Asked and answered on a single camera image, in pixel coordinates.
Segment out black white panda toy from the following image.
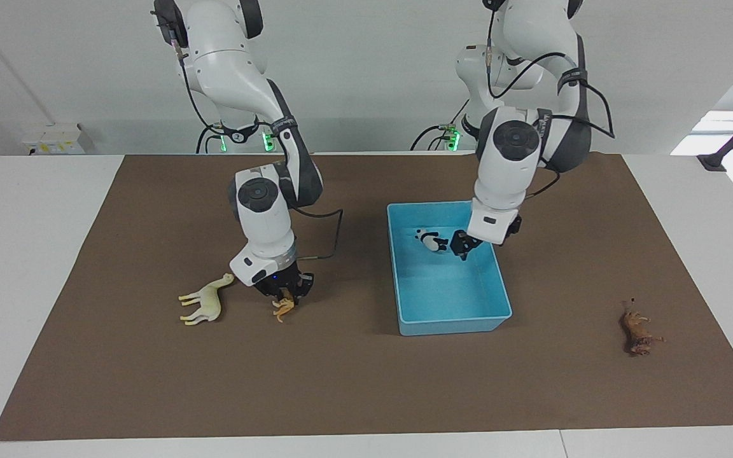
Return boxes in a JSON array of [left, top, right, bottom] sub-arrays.
[[414, 228, 449, 253]]

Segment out black left base cables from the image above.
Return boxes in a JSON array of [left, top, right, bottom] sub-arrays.
[[410, 123, 460, 152]]

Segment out black right base cables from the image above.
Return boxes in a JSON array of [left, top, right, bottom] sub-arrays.
[[195, 123, 225, 155]]

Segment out black base cables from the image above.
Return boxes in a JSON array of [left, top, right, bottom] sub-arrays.
[[410, 123, 460, 152], [195, 123, 225, 155]]

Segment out brown table mat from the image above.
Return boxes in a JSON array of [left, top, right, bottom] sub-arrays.
[[0, 151, 733, 442]]

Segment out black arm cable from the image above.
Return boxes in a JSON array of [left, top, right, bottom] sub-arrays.
[[485, 25, 616, 199], [176, 38, 345, 261]]

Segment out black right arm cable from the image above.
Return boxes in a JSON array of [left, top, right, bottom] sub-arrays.
[[176, 38, 345, 261]]

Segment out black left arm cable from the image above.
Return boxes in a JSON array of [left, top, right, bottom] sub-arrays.
[[485, 25, 616, 199]]

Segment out white wall socket box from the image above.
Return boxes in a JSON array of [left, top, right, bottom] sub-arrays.
[[22, 123, 82, 156]]

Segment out cream horse toy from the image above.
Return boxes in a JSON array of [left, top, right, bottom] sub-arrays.
[[178, 273, 235, 326]]

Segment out brown lion toy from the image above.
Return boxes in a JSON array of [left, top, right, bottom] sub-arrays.
[[621, 296, 666, 357]]

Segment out light blue storage box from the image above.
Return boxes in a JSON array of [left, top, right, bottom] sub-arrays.
[[387, 200, 513, 337]]

